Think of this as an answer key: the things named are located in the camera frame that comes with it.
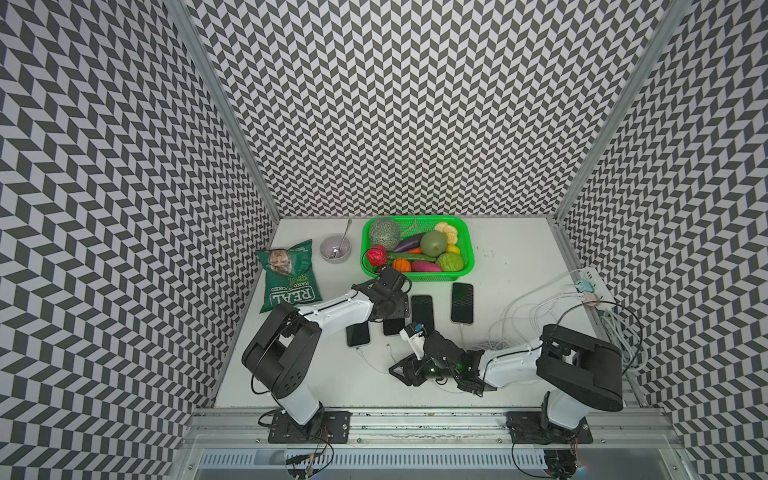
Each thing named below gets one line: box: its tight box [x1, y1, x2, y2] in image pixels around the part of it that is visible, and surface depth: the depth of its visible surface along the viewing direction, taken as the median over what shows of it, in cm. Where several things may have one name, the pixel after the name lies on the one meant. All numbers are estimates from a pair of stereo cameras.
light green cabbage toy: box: [436, 252, 464, 272], surface depth 97 cm
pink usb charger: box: [582, 292, 603, 307], surface depth 97 cm
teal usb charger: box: [577, 280, 596, 293], surface depth 100 cm
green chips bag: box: [256, 239, 323, 314], surface depth 98 cm
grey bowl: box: [319, 235, 352, 264], surface depth 107 cm
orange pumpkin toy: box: [392, 258, 412, 273], surface depth 98 cm
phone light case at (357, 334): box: [346, 322, 370, 347], surface depth 90 cm
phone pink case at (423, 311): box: [411, 295, 434, 335], surface depth 95 cm
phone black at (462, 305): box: [451, 282, 474, 324], surface depth 98 cm
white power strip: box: [577, 266, 617, 311], surface depth 99 cm
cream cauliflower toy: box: [434, 222, 458, 245], surface depth 107 cm
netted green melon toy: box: [368, 217, 401, 251], surface depth 101 cm
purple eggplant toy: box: [394, 232, 426, 253], surface depth 106 cm
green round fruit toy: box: [420, 230, 448, 257], surface depth 104 cm
